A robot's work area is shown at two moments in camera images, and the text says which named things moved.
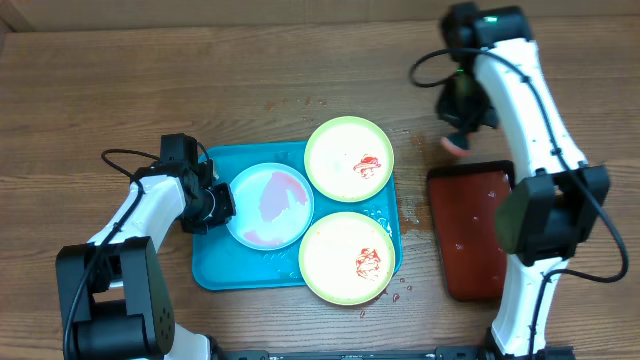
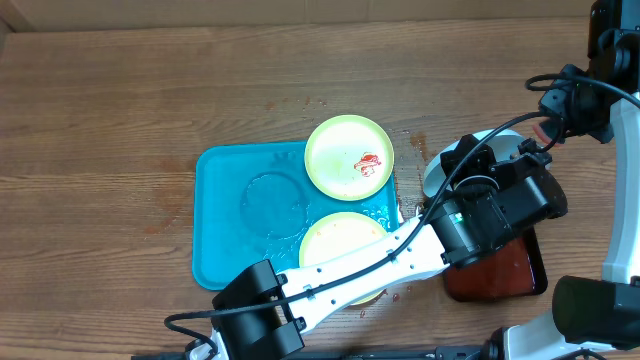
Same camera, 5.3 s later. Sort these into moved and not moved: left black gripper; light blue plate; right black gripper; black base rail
Moved: right black gripper; light blue plate; left black gripper
Not moved: black base rail
